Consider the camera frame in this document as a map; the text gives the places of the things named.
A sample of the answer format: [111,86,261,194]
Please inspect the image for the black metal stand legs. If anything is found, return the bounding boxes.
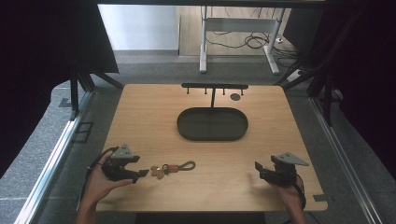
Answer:
[68,66,125,121]
[273,59,335,127]

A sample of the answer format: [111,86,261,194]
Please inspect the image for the black left gripper strap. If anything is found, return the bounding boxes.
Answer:
[76,146,120,213]

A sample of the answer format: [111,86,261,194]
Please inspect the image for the black curtain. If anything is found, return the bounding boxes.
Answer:
[0,0,120,179]
[281,0,396,172]

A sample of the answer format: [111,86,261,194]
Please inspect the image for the white power strip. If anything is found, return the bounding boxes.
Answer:
[286,68,304,83]

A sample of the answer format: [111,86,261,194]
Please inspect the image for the person's left hand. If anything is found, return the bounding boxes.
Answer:
[81,153,134,204]

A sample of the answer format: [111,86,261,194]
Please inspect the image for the black key rack with tray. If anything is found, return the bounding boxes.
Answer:
[176,82,249,142]

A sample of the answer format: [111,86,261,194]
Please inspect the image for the black right gripper strap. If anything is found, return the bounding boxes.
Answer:
[293,173,308,210]

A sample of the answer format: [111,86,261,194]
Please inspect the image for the black floor cables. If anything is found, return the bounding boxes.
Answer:
[205,7,302,68]

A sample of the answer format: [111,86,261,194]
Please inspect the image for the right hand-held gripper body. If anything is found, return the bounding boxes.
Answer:
[261,151,310,188]

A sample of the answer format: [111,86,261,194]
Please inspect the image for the white metal desk frame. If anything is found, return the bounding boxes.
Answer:
[199,5,287,76]

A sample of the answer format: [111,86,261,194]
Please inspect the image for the black gripper strap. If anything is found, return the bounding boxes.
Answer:
[293,173,308,210]
[76,146,120,213]

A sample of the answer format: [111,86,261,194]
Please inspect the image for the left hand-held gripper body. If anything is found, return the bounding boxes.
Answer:
[101,143,141,182]

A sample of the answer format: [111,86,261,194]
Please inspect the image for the person's right hand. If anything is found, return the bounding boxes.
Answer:
[270,180,304,213]

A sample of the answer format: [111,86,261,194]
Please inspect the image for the aluminium rail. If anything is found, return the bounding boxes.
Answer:
[309,96,383,224]
[13,91,96,224]

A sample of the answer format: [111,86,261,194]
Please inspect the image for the brown leather keychain with keys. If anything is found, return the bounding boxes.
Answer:
[149,160,197,181]

